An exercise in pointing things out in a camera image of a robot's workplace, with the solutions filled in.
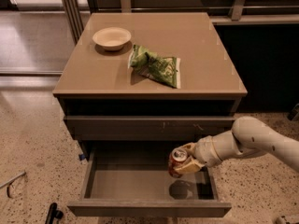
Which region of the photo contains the metal rod on floor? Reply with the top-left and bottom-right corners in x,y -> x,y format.
0,171 -> 26,198

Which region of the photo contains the green chip bag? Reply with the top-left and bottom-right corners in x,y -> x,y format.
128,44 -> 181,89

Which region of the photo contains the white bowl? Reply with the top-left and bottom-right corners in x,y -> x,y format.
93,27 -> 132,51

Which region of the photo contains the red coke can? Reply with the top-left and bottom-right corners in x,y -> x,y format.
168,147 -> 188,178

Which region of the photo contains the grey drawer cabinet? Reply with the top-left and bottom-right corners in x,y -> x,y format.
53,13 -> 247,154

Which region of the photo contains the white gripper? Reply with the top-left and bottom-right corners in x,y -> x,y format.
174,136 -> 222,175

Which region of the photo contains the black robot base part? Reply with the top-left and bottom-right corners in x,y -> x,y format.
45,203 -> 64,224

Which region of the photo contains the open middle drawer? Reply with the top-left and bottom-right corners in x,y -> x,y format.
68,141 -> 232,217

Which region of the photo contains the closed top drawer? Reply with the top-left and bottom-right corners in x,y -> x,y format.
64,116 -> 235,142

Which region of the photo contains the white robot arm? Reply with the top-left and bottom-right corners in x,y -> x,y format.
169,117 -> 299,176

